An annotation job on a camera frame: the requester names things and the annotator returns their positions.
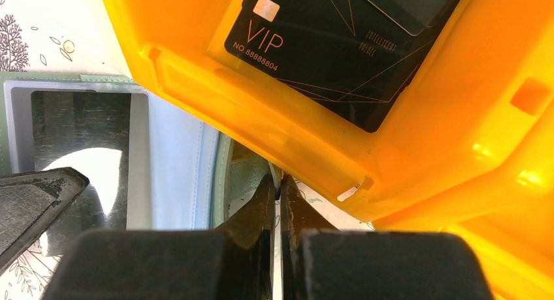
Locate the green card holder wallet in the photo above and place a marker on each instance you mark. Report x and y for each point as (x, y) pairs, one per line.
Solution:
(183, 173)

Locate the yellow plastic divided bin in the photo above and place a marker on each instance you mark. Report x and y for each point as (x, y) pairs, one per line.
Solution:
(466, 148)

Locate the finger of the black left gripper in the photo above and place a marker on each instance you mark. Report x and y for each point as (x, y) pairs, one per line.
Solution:
(30, 203)

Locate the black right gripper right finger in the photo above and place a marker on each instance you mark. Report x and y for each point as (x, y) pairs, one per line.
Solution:
(323, 262)

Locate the black credit card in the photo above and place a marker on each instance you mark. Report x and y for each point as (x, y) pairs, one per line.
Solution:
(89, 132)
(354, 57)

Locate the white plastic bin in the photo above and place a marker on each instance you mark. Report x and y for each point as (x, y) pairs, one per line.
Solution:
(107, 36)

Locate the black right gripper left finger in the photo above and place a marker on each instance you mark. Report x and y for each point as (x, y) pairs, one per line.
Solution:
(231, 261)

